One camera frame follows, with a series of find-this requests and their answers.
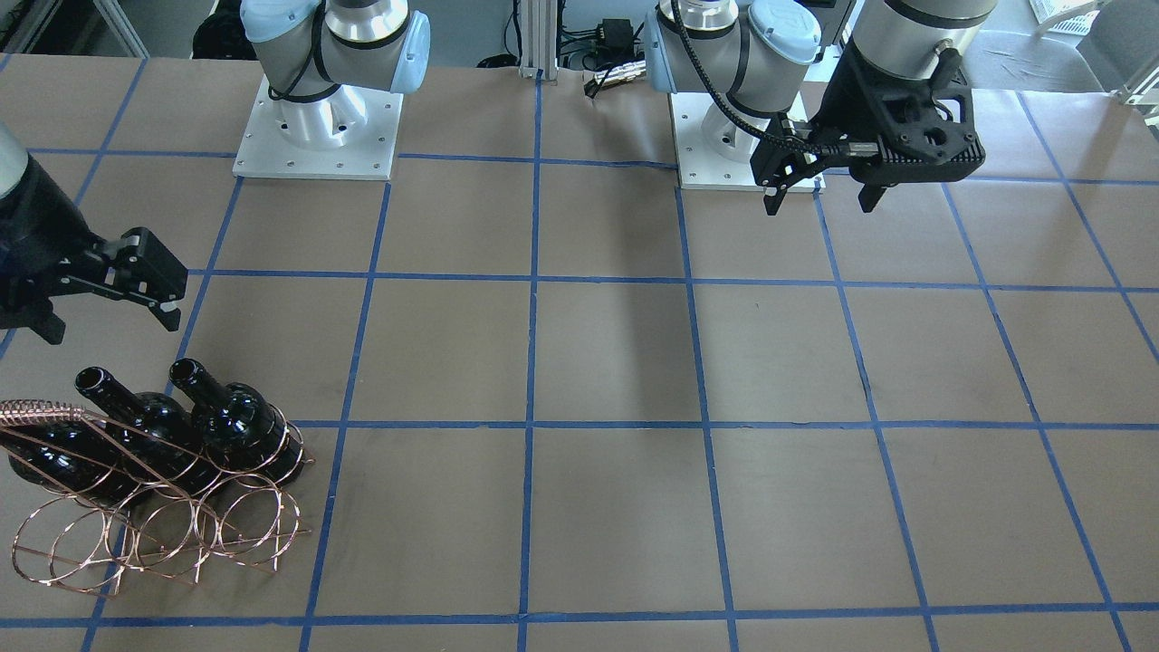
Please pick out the copper wire wine basket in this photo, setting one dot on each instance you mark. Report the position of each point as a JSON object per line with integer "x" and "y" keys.
{"x": 70, "y": 543}

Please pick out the black wine bottle in basket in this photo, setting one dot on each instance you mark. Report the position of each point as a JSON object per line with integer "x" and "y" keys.
{"x": 242, "y": 431}

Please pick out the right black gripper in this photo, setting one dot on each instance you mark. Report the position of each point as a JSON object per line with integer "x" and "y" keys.
{"x": 34, "y": 237}

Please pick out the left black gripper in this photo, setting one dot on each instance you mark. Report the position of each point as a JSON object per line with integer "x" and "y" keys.
{"x": 838, "y": 104}

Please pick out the black wine bottle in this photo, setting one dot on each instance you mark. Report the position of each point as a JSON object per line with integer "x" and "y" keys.
{"x": 242, "y": 431}
{"x": 162, "y": 441}

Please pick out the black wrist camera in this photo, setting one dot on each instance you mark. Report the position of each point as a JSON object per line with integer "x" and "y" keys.
{"x": 924, "y": 130}

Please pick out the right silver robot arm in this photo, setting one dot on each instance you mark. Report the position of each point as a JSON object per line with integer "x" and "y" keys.
{"x": 335, "y": 75}

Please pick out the aluminium frame post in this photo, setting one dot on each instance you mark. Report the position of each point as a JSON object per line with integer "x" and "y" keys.
{"x": 538, "y": 39}

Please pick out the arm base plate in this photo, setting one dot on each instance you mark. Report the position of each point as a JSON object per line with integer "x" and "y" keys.
{"x": 712, "y": 153}
{"x": 349, "y": 136}

